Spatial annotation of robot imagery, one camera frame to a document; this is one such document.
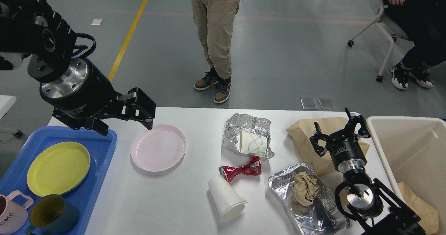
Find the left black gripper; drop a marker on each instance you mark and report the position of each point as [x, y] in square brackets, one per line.
[83, 91]

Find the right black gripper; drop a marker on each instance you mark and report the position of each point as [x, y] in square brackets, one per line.
[345, 150]

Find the pink plate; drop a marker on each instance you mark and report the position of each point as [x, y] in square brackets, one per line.
[158, 149]

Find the dark teal mug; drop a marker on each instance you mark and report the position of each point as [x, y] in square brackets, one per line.
[52, 214]

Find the pink HOME mug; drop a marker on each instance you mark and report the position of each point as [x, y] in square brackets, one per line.
[13, 215]

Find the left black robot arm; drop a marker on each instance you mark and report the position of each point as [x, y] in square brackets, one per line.
[32, 28]

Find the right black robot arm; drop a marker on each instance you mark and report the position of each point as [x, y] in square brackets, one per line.
[368, 201]

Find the brown paper bag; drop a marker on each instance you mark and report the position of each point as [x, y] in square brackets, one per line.
[303, 129]

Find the blue plastic tray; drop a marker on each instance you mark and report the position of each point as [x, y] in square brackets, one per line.
[83, 197]

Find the crumpled brown paper ball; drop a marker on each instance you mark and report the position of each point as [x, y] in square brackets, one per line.
[305, 189]

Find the clear plastic bottle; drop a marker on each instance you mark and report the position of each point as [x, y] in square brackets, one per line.
[327, 219]

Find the beige plastic bin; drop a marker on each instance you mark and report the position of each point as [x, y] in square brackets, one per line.
[413, 151]

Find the yellow plate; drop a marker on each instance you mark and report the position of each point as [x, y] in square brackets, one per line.
[59, 169]

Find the aluminium foil tray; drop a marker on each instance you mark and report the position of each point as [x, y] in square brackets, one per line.
[282, 184]

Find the crushed red can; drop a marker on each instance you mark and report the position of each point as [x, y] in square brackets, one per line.
[253, 168]

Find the crushed paper cup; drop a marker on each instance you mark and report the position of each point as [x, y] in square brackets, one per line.
[253, 144]

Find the white side table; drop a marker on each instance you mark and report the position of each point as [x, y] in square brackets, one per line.
[6, 102]

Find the crumpled aluminium foil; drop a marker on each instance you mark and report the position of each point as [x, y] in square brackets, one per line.
[238, 122]

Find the white office chair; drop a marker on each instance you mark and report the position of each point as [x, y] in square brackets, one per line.
[388, 28]

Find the brown paper in bin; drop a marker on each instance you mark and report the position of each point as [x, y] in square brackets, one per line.
[428, 214]

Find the white paper cup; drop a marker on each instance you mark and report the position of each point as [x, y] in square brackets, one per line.
[228, 202]

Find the person in khaki trousers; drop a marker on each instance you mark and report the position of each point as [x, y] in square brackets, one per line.
[214, 20]

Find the person in dark trousers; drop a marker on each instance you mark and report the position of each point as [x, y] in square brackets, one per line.
[424, 22]

